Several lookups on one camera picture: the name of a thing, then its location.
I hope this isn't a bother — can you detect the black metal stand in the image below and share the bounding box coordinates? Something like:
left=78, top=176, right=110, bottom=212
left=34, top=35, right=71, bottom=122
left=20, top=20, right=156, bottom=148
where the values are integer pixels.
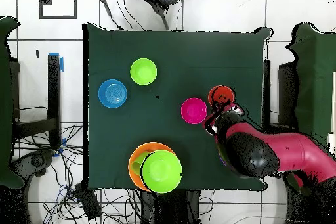
left=10, top=55, right=62, bottom=151

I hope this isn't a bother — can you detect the dark green table cloth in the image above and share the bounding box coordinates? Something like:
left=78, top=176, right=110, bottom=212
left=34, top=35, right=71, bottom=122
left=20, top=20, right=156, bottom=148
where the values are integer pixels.
left=82, top=22, right=274, bottom=192

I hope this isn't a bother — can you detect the large green bowl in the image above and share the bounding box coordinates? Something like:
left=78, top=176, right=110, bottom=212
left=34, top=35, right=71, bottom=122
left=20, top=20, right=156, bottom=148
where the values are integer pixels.
left=140, top=149, right=184, bottom=194

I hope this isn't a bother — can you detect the white box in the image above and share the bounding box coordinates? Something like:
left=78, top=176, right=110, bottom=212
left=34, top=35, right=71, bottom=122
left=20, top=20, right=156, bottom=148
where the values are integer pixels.
left=327, top=132, right=336, bottom=156

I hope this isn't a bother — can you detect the pink bowl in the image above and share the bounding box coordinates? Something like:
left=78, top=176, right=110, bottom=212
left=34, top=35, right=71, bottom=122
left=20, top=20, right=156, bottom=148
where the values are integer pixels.
left=180, top=97, right=209, bottom=125

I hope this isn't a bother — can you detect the blue tape strip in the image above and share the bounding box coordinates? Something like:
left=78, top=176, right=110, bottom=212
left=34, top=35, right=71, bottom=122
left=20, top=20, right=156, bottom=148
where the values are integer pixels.
left=49, top=52, right=64, bottom=73

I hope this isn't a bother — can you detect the blue bowl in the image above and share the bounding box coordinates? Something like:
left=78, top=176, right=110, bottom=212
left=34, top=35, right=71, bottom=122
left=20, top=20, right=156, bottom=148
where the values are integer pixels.
left=98, top=79, right=128, bottom=110

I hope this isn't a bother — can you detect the small green bowl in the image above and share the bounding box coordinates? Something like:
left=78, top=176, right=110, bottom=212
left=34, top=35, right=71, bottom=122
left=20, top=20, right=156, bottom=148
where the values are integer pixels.
left=129, top=58, right=158, bottom=86

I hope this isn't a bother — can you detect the green cup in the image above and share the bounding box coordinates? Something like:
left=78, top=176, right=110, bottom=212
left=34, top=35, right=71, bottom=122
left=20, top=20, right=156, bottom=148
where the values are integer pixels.
left=131, top=150, right=152, bottom=177

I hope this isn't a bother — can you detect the black power strip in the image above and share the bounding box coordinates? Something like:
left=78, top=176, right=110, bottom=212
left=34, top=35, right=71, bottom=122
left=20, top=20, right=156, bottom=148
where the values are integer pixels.
left=73, top=183, right=102, bottom=221

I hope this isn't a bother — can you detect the large orange bowl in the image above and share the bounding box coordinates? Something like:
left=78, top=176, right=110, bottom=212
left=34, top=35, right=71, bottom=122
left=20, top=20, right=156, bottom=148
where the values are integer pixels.
left=127, top=141, right=176, bottom=192

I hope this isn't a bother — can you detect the red-orange cup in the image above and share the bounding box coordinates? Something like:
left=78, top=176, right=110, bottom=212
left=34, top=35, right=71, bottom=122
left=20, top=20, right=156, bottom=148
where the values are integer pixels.
left=207, top=85, right=236, bottom=108

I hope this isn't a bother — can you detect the bundle of floor cables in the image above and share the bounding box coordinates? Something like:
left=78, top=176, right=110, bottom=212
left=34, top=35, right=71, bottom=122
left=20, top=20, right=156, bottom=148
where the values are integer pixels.
left=12, top=122, right=142, bottom=224

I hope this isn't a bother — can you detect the green cloth covered side table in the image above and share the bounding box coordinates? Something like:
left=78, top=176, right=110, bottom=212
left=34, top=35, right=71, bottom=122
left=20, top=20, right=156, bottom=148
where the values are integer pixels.
left=285, top=22, right=336, bottom=156
left=0, top=15, right=25, bottom=190

